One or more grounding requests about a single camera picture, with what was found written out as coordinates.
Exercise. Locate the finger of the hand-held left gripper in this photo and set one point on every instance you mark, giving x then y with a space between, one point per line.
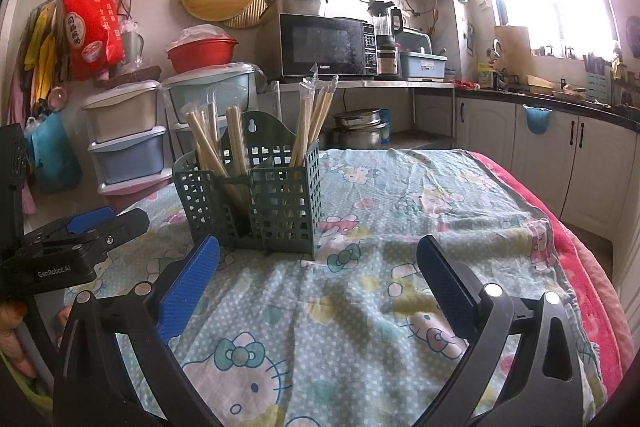
90 219
127 227

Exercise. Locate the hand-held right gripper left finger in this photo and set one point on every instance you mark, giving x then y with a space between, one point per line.
192 287

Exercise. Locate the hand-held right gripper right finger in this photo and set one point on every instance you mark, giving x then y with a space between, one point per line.
445 287

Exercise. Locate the group of bamboo chopsticks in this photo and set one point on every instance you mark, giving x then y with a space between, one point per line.
236 137

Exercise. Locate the green plastic utensil holder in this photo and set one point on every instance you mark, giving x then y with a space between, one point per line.
270 132

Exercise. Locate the person's left forearm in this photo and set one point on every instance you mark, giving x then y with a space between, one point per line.
22 399

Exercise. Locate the person's left hand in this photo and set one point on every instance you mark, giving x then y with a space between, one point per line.
15 342

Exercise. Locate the blue fabric bag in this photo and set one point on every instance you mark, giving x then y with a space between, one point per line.
55 157

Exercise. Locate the light blue cartoon print blanket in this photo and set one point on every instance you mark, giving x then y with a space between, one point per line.
350 307

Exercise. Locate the pastel multicolour drawer tower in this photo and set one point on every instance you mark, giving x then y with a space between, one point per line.
120 112

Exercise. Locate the red blanket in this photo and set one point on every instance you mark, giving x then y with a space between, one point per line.
575 267

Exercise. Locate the wicker basket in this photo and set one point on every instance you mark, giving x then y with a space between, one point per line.
130 77

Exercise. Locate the light blue drawer tower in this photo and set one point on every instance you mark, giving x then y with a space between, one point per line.
200 89

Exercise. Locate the white kitchen cabinets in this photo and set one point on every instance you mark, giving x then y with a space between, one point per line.
550 157

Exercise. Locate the blue canister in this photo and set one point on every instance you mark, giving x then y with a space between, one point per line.
385 127

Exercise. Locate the grey plastic cup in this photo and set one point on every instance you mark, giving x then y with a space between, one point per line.
131 49

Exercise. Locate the large steel pot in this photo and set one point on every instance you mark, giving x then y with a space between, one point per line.
357 134

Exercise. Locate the yellow hanging bags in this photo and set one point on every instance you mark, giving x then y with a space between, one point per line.
42 47

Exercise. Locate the red plastic basin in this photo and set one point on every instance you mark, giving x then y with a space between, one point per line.
200 57

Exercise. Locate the red printed plastic bag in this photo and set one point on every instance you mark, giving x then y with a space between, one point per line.
92 32

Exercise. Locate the blue hanging bin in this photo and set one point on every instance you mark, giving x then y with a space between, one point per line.
537 122

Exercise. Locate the red packet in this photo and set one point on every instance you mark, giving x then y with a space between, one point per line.
467 84

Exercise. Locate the crumpled clear plastic bag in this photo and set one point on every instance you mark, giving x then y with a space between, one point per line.
200 34

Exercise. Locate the stainless steel shelf table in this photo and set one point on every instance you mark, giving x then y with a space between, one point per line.
400 83

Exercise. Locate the light blue lidded box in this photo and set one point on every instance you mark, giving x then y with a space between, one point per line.
422 67

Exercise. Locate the black kitchen countertop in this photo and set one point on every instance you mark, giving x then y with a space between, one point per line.
575 104

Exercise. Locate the blender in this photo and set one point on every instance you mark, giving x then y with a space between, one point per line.
385 57

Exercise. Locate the pale cutting board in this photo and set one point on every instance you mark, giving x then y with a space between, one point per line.
512 49

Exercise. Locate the light blue utensil rack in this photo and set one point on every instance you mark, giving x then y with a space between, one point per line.
597 87

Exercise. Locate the black microwave oven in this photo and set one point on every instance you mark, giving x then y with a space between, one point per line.
320 44

